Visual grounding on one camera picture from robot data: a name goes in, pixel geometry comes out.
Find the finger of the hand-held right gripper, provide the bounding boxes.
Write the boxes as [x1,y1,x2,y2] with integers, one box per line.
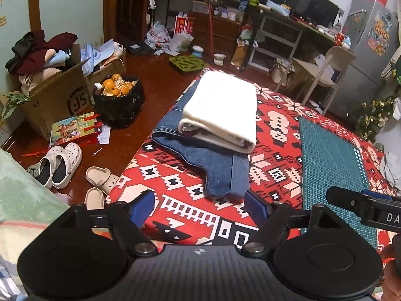
[360,189,401,202]
[326,186,366,223]

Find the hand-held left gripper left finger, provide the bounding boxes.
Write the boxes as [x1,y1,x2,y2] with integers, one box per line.
[61,190,158,258]

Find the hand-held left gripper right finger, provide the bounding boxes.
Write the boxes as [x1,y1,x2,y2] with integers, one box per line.
[242,190,345,258]

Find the white knit vest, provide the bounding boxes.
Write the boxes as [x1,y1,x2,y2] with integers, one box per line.
[178,71,257,154]

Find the pile of dark clothes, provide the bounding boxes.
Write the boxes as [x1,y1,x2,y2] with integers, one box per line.
[5,31,78,76]

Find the person's right hand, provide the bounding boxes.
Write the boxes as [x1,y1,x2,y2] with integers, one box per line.
[380,235,401,301]

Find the grey sweater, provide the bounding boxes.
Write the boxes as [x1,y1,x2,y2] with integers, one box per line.
[379,152,401,192]

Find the green cutting mat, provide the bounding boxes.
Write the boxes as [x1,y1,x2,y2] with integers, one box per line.
[297,117,378,250]

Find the beige slipper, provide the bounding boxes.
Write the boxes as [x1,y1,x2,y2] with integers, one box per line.
[84,187,105,210]
[85,166,120,195]

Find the red patterned blanket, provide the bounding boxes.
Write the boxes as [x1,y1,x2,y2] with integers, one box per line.
[105,67,401,258]

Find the blue denim jeans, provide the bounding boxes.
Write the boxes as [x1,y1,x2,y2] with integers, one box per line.
[152,77,251,199]

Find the small Christmas tree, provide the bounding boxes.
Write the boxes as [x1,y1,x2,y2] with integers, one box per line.
[355,96,397,141]

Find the white clog shoe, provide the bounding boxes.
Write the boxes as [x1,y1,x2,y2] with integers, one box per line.
[36,146,65,189]
[52,142,82,190]

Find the black trash bag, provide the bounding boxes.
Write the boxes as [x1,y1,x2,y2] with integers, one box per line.
[93,75,145,129]

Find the colourful picture book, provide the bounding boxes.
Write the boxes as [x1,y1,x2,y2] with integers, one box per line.
[49,112,101,148]

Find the pale green bed sheet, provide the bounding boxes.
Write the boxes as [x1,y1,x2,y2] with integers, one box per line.
[0,149,71,226]

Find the silver refrigerator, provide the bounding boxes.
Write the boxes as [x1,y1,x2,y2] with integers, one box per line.
[326,0,400,120]

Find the cream chair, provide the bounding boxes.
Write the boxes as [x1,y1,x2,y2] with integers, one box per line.
[274,45,358,115]

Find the pale striped quilt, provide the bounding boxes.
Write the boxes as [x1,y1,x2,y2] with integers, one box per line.
[0,219,47,301]

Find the green plastic tray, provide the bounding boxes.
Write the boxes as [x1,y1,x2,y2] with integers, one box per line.
[169,55,210,76]

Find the yellow paper bag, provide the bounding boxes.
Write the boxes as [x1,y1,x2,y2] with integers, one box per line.
[232,45,248,68]

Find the green leafy plant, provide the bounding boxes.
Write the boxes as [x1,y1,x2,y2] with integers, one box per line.
[2,93,30,120]

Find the white metal rack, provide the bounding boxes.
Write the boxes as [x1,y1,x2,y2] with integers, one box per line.
[247,13,304,72]

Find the white plastic bag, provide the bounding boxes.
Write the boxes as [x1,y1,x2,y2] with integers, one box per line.
[146,22,172,49]
[169,33,194,52]

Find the wooden drawer cabinet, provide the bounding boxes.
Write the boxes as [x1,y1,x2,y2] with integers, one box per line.
[188,11,243,60]

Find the red white box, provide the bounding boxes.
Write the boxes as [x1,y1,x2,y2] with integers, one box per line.
[174,14,195,35]

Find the black television screen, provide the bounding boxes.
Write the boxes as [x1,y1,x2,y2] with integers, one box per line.
[286,0,340,27]

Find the red broom handle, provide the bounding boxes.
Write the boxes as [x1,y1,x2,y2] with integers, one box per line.
[207,0,217,57]

